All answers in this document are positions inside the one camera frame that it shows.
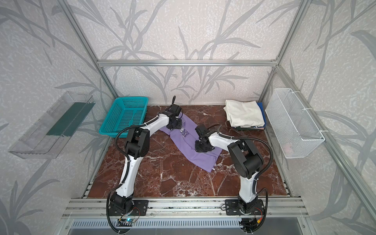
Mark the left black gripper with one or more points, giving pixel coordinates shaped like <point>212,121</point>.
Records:
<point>176,124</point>

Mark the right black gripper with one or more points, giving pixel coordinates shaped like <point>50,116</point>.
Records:
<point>202,146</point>

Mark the teal plastic basket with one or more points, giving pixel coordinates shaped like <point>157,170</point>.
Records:
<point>124,112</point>

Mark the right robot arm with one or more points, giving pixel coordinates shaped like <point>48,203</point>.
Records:
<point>246,158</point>

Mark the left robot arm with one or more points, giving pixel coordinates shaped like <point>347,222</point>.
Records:
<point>134,143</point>

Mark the folded cream t-shirt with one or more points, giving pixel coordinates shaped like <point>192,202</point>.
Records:
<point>243,114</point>

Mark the folded blue t-shirt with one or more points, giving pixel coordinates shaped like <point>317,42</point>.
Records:
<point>263,115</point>

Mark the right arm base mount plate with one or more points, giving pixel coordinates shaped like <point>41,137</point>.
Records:
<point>232,207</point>

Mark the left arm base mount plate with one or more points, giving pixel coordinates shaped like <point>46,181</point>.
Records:
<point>139,208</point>

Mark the white wire mesh basket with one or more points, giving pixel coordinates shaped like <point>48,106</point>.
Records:
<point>297,133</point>

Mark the clear plastic wall shelf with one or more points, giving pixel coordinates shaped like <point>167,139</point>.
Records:
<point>49,135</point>

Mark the aluminium front rail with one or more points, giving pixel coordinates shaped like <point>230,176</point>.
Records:
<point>186,207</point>

